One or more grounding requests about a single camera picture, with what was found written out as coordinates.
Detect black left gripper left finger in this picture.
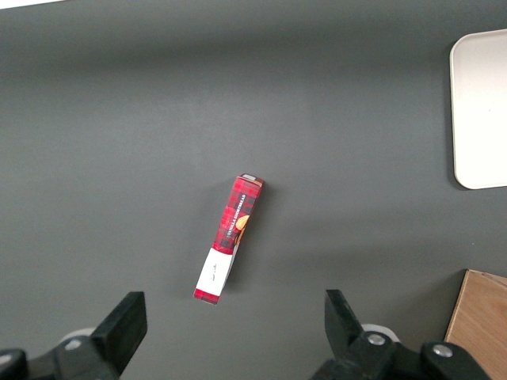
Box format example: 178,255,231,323
0,291,148,380

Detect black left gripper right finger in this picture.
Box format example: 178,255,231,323
312,289,492,380

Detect cream plastic tray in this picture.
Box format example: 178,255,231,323
449,28,507,190

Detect wooden two-drawer cabinet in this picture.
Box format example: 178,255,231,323
443,268,507,380

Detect red plaid shortbread box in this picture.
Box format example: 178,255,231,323
193,173,265,308

